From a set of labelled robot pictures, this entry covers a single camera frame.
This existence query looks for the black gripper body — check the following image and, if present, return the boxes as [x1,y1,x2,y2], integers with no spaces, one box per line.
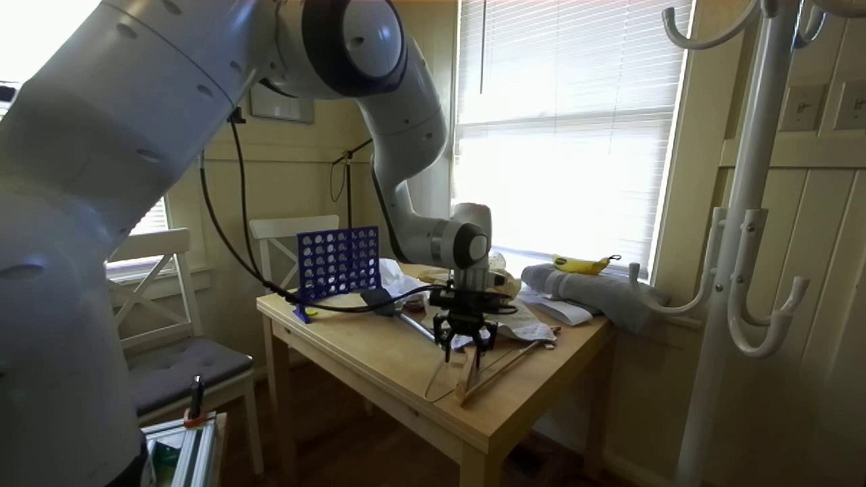
[427,277,504,342]

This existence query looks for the light wooden clothes hanger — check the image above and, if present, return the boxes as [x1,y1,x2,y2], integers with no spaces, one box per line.
[422,333,549,407]

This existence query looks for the white coat stand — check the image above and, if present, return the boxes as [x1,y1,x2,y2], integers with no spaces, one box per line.
[627,0,866,487]

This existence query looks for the crumpled pale yellow cloth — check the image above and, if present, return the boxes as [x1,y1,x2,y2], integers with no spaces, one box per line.
[408,263,526,314]

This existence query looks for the crumpled white cloth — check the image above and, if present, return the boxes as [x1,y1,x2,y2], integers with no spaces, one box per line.
[489,304,564,346]

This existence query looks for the light wooden table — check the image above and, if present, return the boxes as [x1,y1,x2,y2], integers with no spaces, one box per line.
[254,260,621,487]

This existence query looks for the flat white paper cloth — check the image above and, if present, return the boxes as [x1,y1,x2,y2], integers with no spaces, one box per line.
[521,284,599,329]

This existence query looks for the folded gray towel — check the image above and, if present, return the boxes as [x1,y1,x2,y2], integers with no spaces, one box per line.
[522,263,659,333]

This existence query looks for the yellow banana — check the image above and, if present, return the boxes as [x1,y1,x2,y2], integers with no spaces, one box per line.
[552,254,623,277]

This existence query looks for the black floor lamp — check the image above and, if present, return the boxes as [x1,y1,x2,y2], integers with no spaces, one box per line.
[328,133,376,233]

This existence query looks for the plain white chair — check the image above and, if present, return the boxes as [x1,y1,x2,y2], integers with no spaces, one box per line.
[249,214,343,295]

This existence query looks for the wide white window blinds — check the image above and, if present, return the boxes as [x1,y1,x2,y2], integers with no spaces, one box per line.
[450,0,698,273]

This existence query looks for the gray seat cushion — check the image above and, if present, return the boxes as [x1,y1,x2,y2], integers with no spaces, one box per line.
[125,336,254,415]

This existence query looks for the white open box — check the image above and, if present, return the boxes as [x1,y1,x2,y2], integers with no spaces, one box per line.
[139,410,231,487]

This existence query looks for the white cross-back chair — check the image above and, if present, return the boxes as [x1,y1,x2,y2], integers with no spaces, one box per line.
[93,226,268,479]

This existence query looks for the narrow window with blinds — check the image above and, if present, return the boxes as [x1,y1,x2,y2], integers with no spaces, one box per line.
[107,198,173,264]

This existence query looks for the cream panelled door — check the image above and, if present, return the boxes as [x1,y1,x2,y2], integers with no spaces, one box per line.
[713,0,866,487]

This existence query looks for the black spatula silver handle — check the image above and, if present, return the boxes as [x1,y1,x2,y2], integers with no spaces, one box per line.
[361,284,439,346]

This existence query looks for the black red handled tool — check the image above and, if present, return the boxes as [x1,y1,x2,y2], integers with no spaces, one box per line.
[182,372,209,432]

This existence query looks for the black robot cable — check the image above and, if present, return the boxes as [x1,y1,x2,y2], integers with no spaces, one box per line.
[197,104,456,315]

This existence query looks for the framed wall picture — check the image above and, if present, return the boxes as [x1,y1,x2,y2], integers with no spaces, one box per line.
[246,77,319,127]

